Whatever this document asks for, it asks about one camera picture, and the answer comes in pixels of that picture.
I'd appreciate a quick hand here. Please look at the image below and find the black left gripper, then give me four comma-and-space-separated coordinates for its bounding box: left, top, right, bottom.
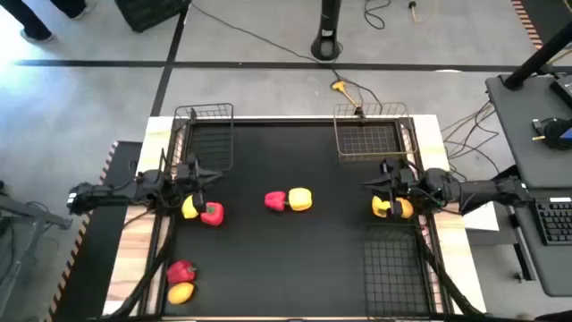
174, 152, 224, 214

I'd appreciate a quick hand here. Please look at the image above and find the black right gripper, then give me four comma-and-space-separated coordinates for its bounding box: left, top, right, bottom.
362, 157, 422, 218

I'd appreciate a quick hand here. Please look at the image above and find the red bell pepper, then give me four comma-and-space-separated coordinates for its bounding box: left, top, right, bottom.
199, 201, 225, 227
166, 259, 198, 285
264, 191, 288, 213

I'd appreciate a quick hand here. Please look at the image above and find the orange-yellow lemon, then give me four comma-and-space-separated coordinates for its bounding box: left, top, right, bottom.
166, 281, 197, 306

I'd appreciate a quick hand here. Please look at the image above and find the yellow bell pepper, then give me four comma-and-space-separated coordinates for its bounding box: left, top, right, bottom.
287, 187, 314, 213
371, 195, 392, 219

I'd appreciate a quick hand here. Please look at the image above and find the orange round fruit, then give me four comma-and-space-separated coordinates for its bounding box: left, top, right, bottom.
397, 197, 415, 220

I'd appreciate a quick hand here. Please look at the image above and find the yellow lemon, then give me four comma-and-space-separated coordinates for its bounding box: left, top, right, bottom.
181, 194, 200, 220

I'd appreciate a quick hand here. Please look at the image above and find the yellow power plug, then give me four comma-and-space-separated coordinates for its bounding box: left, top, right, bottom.
330, 79, 361, 111

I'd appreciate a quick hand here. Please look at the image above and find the white paper sheet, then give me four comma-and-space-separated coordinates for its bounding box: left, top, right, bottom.
461, 200, 501, 233

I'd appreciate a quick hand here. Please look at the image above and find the black table mat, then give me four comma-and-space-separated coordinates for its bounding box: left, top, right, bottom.
163, 120, 433, 318

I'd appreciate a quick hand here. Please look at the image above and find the black hazard-striped floor mat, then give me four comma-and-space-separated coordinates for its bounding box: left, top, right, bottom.
510, 0, 572, 51
43, 140, 144, 322

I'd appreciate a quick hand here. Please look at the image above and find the grey desk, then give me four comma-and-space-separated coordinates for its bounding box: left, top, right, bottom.
484, 73, 572, 299

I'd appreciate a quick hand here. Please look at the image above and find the black floor pole stand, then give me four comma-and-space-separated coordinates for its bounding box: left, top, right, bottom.
310, 0, 344, 63

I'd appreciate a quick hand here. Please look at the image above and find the black plastic crate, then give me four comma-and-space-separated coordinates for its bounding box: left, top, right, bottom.
114, 0, 191, 33

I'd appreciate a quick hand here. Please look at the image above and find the black keyboard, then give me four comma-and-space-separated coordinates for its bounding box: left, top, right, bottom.
534, 196, 572, 247

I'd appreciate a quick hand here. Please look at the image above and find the grey metal stand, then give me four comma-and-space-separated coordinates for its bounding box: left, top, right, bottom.
0, 178, 75, 322

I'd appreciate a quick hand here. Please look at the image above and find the black slanted pole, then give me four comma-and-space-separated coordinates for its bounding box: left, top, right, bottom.
502, 21, 572, 92

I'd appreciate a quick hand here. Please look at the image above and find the black desk device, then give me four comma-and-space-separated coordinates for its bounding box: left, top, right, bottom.
549, 73, 572, 108

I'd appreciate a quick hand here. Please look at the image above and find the person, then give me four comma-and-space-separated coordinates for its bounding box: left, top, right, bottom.
0, 0, 97, 45

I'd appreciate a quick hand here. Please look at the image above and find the small black wire basket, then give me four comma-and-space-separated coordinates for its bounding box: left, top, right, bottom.
172, 102, 235, 174

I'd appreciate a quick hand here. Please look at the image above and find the gold wire basket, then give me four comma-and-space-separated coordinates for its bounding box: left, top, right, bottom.
332, 101, 419, 163

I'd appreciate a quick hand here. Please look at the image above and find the large black wire basket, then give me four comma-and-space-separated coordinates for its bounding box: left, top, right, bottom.
360, 222, 433, 318

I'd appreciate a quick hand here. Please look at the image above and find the tangled black floor cable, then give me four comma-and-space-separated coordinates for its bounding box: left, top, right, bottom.
440, 100, 502, 176

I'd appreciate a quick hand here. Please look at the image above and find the long black floor cable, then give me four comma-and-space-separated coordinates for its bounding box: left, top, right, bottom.
189, 0, 383, 114

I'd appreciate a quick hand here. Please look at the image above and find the looped black cable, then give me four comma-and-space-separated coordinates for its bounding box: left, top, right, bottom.
363, 0, 393, 31

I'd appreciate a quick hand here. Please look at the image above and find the yellow extension cord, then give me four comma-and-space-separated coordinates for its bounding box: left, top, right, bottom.
408, 0, 442, 25

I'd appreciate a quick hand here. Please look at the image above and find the black coiled cable bundle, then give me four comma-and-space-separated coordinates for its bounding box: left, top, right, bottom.
531, 116, 572, 151

